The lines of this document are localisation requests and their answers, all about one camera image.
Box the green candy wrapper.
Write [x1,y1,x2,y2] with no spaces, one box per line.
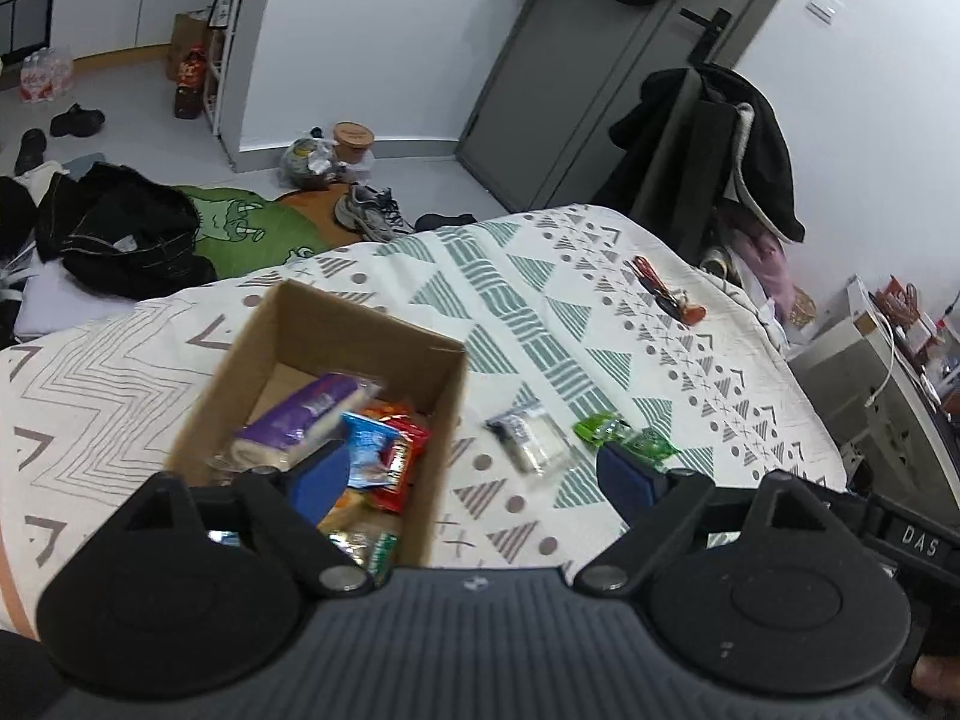
[620,427,677,468]
[573,411,633,447]

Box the orange cracker packet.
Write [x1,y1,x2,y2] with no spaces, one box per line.
[317,489,376,535]

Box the blue snack packet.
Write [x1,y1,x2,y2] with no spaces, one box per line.
[342,413,400,489]

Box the purple cake packet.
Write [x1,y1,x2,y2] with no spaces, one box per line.
[208,372,381,473]

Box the green-wrapped cookie packet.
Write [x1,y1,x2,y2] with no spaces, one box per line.
[327,523,400,585]

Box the red-orange snack packet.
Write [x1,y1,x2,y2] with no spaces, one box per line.
[359,401,415,431]

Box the red candy bar wrapper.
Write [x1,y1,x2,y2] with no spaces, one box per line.
[371,415,431,515]

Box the white rice cake packet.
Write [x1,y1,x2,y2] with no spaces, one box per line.
[485,400,573,478]

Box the person's right hand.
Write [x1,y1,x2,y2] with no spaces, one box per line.
[911,655,960,704]

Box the brown cardboard box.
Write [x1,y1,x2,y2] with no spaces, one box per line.
[164,281,467,566]

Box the patterned white bed cover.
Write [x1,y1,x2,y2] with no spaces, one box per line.
[2,205,846,635]

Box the white side cabinet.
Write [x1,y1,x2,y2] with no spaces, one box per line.
[789,277,958,527]

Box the green dinosaur rug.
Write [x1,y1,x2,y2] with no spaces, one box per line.
[179,185,331,280]

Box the pink cloth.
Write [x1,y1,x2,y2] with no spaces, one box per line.
[731,229,796,319]

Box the grey sneaker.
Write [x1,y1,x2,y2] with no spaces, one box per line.
[334,184,415,242]

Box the black clothes pile on floor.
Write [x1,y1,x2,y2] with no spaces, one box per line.
[2,163,217,301]

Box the silver foil bag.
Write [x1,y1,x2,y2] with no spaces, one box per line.
[278,135,340,190]

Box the brown lidded jar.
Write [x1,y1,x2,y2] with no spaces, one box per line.
[332,121,376,164]

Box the black jacket on chair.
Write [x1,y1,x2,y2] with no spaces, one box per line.
[592,64,805,260]

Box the grey door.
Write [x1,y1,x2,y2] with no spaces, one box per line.
[457,0,775,211]

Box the dark soy sauce bottle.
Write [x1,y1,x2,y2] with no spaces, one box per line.
[174,44,206,121]

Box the black shoe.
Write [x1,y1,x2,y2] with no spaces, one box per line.
[14,128,47,177]
[49,104,106,138]

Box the pack of water bottles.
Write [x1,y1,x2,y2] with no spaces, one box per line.
[20,47,73,104]

